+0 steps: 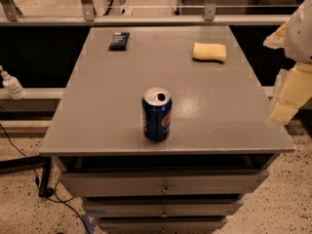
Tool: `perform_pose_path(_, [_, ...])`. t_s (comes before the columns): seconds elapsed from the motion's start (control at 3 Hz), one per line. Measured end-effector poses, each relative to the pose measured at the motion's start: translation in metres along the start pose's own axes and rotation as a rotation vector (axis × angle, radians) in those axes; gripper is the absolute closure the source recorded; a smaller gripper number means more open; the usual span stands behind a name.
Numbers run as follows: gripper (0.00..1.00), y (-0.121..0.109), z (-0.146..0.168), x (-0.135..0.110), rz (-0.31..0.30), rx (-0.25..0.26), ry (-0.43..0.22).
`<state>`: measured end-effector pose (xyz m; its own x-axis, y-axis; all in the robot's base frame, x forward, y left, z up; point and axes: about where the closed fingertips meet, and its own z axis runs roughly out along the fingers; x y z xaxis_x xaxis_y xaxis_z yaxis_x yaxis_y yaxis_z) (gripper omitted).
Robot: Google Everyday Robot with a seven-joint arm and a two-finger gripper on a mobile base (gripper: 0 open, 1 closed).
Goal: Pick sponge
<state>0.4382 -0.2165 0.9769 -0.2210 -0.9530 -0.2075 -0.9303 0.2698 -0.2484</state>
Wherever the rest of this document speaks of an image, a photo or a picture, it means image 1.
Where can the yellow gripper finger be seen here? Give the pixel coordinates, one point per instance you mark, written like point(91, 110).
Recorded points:
point(276, 40)

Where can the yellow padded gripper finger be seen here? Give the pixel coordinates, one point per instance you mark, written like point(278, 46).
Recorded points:
point(292, 89)

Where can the yellow sponge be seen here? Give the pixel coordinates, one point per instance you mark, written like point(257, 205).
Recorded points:
point(204, 51)

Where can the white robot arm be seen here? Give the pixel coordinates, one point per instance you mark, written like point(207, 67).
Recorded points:
point(298, 40)

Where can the grey drawer cabinet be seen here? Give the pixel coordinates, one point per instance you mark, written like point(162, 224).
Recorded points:
point(218, 118)

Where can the top grey drawer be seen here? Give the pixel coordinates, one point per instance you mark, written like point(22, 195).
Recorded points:
point(162, 183)

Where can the grey drawer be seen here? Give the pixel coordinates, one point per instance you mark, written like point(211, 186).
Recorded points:
point(145, 224)
point(163, 208)
point(162, 183)

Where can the blue Pepsi can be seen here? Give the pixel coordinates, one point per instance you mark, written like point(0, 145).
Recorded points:
point(156, 109)

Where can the dark blue snack bar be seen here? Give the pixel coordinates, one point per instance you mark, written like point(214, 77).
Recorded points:
point(119, 41)

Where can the middle grey drawer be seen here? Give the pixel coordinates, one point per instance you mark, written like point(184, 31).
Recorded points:
point(163, 208)

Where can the bottom grey drawer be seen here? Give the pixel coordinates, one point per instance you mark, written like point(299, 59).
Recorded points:
point(145, 224)

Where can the metal railing with glass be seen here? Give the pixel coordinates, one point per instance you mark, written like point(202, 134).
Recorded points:
point(145, 12)

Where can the white plastic bottle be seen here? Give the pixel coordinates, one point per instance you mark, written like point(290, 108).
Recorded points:
point(12, 85)

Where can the black metal stand leg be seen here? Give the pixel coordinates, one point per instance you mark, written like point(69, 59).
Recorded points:
point(40, 165)

